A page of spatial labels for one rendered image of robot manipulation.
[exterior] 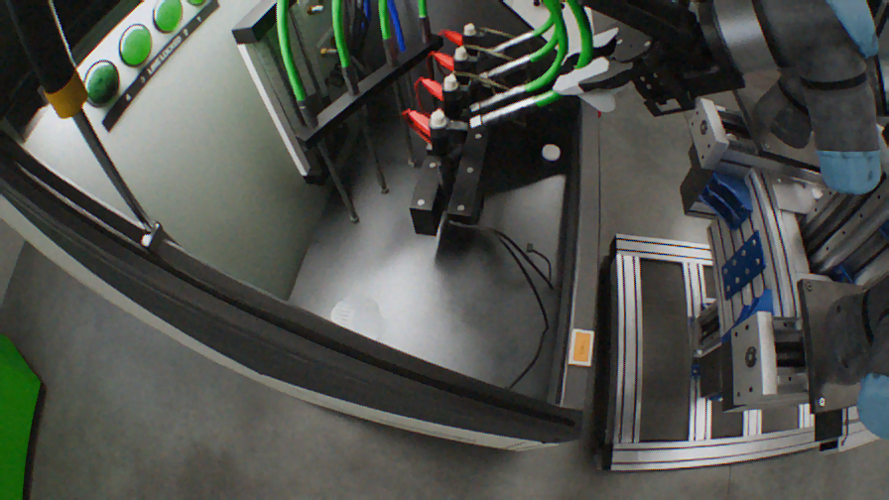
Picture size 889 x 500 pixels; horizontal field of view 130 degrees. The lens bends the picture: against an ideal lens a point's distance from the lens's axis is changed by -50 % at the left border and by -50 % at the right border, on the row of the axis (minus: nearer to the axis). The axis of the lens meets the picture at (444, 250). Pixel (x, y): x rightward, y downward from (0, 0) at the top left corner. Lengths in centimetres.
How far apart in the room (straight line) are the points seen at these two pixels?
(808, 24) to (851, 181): 14
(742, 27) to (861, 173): 16
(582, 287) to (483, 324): 19
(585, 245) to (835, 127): 45
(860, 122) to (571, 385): 48
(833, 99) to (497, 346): 61
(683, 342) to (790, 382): 87
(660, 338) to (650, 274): 25
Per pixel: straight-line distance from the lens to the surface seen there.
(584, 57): 45
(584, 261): 65
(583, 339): 59
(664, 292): 156
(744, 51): 37
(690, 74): 42
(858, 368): 73
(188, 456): 195
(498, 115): 52
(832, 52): 36
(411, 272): 76
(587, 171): 75
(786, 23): 36
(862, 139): 39
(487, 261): 76
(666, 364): 148
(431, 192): 66
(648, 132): 237
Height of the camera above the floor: 151
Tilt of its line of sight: 61 degrees down
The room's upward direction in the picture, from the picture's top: 9 degrees counter-clockwise
